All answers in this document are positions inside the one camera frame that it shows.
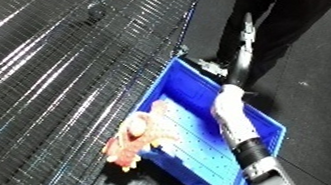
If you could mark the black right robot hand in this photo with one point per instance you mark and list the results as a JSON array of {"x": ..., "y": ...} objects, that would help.
[{"x": 241, "y": 58}]

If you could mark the pale right robot arm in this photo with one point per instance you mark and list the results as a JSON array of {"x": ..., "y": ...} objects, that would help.
[{"x": 240, "y": 129}]

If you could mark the pink and yellow soft toy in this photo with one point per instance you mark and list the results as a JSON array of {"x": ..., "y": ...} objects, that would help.
[{"x": 140, "y": 133}]

